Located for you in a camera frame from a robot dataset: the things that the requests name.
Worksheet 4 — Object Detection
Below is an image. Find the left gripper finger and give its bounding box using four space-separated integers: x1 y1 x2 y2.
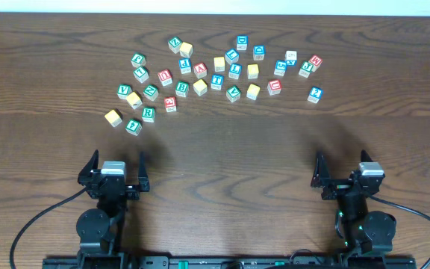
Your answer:
78 149 99 182
137 152 149 183

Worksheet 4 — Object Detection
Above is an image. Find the green R block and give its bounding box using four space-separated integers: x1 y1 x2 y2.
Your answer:
141 107 156 123

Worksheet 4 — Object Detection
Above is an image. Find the green B block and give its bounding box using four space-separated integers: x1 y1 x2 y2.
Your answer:
175 81 190 98

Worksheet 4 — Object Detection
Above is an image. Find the yellow O block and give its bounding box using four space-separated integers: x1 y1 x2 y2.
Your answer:
246 84 261 100
247 64 259 79

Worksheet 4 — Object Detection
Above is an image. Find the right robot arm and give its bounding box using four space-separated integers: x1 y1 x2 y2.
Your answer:
311 150 396 268

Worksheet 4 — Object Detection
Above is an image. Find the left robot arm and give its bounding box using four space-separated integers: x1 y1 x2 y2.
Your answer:
76 151 150 269

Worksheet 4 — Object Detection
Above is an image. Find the yellow block far left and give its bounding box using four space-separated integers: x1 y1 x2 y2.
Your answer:
105 109 122 127

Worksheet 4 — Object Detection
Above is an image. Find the green 4 block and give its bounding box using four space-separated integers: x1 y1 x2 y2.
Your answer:
125 120 142 136

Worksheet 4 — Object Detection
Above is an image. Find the yellow block beside V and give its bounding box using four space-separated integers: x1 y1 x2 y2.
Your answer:
125 92 143 109

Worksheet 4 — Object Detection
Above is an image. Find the blue 2 block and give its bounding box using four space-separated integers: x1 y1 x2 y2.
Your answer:
307 87 323 104

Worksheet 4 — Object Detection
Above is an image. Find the green V block left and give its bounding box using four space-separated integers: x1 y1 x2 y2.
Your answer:
116 84 132 99

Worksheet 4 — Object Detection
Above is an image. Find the green v block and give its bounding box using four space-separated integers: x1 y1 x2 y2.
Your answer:
116 84 132 99
226 85 241 102

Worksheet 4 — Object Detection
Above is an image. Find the red E block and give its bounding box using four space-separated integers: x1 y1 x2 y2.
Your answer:
164 96 177 113

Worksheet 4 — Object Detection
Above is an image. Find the green N block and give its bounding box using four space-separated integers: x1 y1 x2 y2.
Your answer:
143 84 159 101

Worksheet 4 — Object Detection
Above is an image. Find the red U block right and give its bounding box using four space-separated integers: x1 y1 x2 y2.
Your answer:
267 79 282 96

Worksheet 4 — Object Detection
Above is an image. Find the red u block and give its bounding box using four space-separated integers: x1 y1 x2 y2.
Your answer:
158 69 172 87
267 79 282 96

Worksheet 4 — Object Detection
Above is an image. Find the green 7 block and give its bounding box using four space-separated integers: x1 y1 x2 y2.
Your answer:
133 67 149 83

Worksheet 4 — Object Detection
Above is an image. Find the green J block right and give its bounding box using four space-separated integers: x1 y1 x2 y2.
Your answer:
299 61 314 78

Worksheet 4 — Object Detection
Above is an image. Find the green j block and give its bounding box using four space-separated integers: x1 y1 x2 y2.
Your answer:
299 61 314 78
131 52 146 68

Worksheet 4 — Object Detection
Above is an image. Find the red M block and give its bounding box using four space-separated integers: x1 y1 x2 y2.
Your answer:
308 55 323 72

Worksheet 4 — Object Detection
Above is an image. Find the red U block left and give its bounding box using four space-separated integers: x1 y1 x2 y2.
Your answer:
158 69 172 87

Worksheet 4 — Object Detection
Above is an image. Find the yellow C block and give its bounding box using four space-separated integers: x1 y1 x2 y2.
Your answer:
193 78 208 96

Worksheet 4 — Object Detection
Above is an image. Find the blue 5 block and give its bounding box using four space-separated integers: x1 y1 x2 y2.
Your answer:
274 60 287 76

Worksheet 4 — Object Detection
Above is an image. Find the green J block left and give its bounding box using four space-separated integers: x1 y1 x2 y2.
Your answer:
131 52 146 68

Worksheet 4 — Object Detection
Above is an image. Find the green V block centre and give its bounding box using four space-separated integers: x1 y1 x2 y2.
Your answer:
226 85 241 102

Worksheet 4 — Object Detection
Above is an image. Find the plain X block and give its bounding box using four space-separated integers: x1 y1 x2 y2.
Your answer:
284 50 297 67

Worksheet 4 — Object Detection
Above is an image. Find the blue T block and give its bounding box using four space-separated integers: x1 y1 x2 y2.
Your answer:
211 74 224 90

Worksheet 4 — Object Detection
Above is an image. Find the blue P block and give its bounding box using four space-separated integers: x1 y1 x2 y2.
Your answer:
178 58 192 74

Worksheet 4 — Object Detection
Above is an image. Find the red A block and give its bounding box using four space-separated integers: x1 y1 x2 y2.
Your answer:
193 62 208 79

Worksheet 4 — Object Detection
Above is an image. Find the blue L block lower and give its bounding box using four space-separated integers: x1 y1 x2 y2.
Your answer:
228 64 242 80

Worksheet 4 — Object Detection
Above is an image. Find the blue D block right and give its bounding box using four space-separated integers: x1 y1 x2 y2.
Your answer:
253 45 265 61

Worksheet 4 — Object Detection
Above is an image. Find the yellow block near Z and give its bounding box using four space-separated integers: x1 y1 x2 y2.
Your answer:
179 42 193 58

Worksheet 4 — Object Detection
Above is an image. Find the green Z block top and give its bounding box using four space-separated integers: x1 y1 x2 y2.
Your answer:
168 36 182 54

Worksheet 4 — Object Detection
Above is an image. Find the yellow S block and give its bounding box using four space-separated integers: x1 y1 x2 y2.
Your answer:
214 57 225 72

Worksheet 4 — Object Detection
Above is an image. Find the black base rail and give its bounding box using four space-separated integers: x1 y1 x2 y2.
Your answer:
42 255 417 269

